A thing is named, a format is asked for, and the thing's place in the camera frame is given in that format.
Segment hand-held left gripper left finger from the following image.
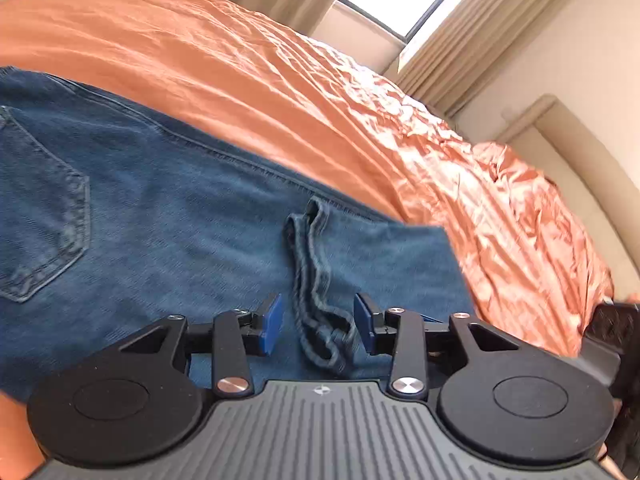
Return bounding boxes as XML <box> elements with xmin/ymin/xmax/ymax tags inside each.
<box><xmin>118</xmin><ymin>292</ymin><xmax>285</xmax><ymax>400</ymax></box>

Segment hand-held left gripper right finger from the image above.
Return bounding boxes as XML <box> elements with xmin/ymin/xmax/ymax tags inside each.
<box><xmin>353</xmin><ymin>292</ymin><xmax>524</xmax><ymax>401</ymax></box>

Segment blue denim pants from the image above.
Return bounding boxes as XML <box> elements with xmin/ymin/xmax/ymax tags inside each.
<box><xmin>0</xmin><ymin>66</ymin><xmax>477</xmax><ymax>404</ymax></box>

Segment beige padded headboard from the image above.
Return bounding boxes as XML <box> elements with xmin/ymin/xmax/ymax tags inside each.
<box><xmin>494</xmin><ymin>94</ymin><xmax>640</xmax><ymax>307</ymax></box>

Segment orange bed sheet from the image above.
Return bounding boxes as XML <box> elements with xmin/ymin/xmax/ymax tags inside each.
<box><xmin>0</xmin><ymin>0</ymin><xmax>617</xmax><ymax>477</ymax></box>

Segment narrow beige curtain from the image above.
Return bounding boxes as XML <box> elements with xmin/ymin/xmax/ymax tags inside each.
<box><xmin>395</xmin><ymin>0</ymin><xmax>602</xmax><ymax>117</ymax></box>

